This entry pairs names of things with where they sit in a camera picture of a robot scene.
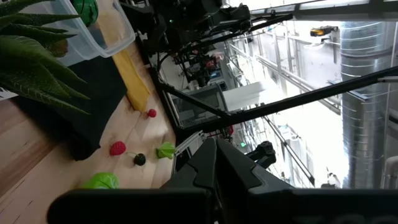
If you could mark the neighbouring station black robot arm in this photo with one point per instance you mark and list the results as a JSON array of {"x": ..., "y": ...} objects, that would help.
[
  {"x": 264, "y": 152},
  {"x": 199, "y": 68}
]

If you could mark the small red cherry tomato toy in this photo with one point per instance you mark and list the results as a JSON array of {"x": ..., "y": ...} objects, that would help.
[{"x": 152, "y": 113}]

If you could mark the potted succulent plant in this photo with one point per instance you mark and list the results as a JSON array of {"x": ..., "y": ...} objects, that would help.
[{"x": 28, "y": 62}]

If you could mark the light green lettuce leaf toy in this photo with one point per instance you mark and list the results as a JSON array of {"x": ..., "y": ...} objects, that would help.
[{"x": 166, "y": 150}]

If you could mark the black plum toy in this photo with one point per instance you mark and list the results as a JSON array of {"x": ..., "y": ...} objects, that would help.
[{"x": 139, "y": 159}]

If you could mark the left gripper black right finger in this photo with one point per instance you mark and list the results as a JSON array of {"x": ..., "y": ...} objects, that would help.
[{"x": 264, "y": 205}]

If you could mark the black cloth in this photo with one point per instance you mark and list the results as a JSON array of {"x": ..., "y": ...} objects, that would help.
[{"x": 93, "y": 102}]

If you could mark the yellow cloth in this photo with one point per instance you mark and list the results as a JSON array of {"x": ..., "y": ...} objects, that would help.
[{"x": 135, "y": 87}]

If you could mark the yellow black ceiling device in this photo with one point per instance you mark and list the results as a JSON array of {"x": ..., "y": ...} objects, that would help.
[{"x": 321, "y": 31}]

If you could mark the red strawberry toy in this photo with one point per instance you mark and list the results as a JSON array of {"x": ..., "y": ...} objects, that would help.
[{"x": 117, "y": 148}]

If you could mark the striped green watermelon toy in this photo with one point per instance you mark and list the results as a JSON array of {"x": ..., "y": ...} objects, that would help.
[{"x": 85, "y": 11}]

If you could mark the round green cabbage toy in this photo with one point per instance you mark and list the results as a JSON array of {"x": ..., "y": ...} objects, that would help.
[{"x": 102, "y": 182}]

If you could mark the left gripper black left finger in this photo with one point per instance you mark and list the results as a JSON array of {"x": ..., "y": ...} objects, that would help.
[{"x": 186, "y": 202}]

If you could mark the black metal table frame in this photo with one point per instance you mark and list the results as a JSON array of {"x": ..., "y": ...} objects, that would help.
[{"x": 280, "y": 107}]

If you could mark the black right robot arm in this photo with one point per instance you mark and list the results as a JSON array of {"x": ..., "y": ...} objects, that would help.
[{"x": 174, "y": 18}]

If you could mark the silver spiral ventilation duct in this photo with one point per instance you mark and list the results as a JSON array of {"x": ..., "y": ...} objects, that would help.
[{"x": 363, "y": 109}]

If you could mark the clear plastic tupperware container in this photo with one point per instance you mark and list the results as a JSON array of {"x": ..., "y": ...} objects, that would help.
[{"x": 118, "y": 34}]

